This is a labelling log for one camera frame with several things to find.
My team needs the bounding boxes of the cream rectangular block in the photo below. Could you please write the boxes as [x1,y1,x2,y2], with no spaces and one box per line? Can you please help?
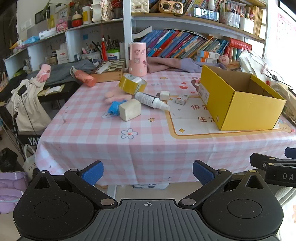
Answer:
[119,98,141,122]

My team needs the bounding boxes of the black sign white letters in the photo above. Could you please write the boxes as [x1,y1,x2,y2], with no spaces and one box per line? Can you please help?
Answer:
[17,132,41,149]

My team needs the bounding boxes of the white bookshelf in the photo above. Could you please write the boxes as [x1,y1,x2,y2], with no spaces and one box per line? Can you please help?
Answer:
[5,0,269,77]

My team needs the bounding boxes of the pink knit gloves pair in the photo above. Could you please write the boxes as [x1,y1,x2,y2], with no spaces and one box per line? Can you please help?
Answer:
[38,64,51,82]

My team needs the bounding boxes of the black glossy screen device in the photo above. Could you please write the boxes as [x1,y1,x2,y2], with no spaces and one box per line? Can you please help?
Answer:
[194,7,219,22]

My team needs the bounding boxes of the white quilted handbag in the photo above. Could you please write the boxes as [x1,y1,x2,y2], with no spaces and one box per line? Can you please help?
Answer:
[131,0,149,13]

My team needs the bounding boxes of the white spray bottle black label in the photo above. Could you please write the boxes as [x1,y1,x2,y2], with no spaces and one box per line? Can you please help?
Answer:
[135,92,171,111]

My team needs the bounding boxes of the black side table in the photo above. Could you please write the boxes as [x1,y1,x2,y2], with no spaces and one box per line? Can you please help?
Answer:
[37,81,81,102]

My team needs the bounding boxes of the row of colourful books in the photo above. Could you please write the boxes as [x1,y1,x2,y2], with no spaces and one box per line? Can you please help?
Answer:
[140,29,252,63]

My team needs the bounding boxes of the white plastic bag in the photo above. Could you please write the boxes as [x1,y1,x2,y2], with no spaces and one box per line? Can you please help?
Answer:
[239,50,266,75]

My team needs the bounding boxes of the yellow tape roll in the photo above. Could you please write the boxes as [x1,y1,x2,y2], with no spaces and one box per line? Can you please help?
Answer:
[119,73,147,95]

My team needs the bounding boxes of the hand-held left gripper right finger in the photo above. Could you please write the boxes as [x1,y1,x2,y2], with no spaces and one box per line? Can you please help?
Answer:
[179,160,270,208]

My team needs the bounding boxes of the cream canvas tote bag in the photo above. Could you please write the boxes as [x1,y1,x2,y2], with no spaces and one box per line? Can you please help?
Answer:
[6,79,52,132]

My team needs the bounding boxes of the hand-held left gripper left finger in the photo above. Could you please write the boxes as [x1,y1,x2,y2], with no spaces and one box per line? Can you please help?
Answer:
[31,161,118,208]

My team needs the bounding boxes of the blue plastic bag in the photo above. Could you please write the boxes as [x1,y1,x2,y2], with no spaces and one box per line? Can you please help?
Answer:
[108,100,127,117]

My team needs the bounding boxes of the pink and purple garment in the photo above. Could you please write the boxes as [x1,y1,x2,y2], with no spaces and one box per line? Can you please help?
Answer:
[147,57,226,73]

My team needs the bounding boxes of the retro wooden radio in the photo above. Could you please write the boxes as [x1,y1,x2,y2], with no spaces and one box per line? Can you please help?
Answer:
[159,0,184,15]

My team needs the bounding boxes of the paper sheets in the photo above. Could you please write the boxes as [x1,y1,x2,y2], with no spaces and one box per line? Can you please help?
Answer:
[38,85,65,96]

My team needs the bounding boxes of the white plastic tube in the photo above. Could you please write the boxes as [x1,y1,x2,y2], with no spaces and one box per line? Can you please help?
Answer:
[97,62,109,75]

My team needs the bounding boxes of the yellow cardboard box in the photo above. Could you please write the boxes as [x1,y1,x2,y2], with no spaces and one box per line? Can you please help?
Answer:
[199,65,287,131]

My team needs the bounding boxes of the purple backpack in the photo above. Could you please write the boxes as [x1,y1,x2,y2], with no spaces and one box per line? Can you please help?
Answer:
[0,171,29,215]

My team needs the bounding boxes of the wooden chessboard box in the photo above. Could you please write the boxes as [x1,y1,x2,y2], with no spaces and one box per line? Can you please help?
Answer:
[90,59,126,83]

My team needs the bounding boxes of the white storage box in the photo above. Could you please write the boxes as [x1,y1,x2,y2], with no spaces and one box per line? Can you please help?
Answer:
[239,16,255,34]

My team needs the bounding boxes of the white and yellow mug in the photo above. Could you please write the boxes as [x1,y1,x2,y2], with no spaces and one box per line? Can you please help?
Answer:
[82,6,93,25]

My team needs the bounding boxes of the white shopping bag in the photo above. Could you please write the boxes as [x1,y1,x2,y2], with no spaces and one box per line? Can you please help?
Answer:
[23,144,37,173]

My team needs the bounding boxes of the grey clothing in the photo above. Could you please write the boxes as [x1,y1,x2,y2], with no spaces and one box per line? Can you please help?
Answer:
[26,59,102,86]

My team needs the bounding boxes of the stack of cardboard and books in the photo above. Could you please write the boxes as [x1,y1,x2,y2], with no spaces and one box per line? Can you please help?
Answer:
[276,81,296,127]

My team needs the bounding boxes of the pen holder with pens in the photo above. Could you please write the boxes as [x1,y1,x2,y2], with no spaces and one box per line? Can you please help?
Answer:
[81,35,121,61]

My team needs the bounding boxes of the white box red label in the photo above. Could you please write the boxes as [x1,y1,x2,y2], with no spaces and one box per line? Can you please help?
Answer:
[56,49,69,64]

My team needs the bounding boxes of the pink printed box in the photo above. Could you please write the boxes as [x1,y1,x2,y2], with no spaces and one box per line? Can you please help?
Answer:
[55,19,68,32]

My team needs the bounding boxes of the black bag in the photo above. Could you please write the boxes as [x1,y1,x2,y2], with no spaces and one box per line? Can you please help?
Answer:
[0,148,18,172]

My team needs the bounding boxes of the small white box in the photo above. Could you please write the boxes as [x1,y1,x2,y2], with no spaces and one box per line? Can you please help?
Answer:
[175,94,189,105]

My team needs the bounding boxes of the orange pink bottle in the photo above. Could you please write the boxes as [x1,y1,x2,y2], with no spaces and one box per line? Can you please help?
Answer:
[70,66,97,88]

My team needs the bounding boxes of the pink fluffy glove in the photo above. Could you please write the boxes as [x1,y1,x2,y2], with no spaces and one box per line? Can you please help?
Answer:
[104,89,133,103]

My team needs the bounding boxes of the pink cylinder container with stickers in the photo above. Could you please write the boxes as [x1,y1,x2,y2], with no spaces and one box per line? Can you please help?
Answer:
[128,42,148,77]

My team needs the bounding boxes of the floral paper bag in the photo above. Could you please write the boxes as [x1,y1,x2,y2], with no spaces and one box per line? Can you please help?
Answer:
[92,0,114,22]

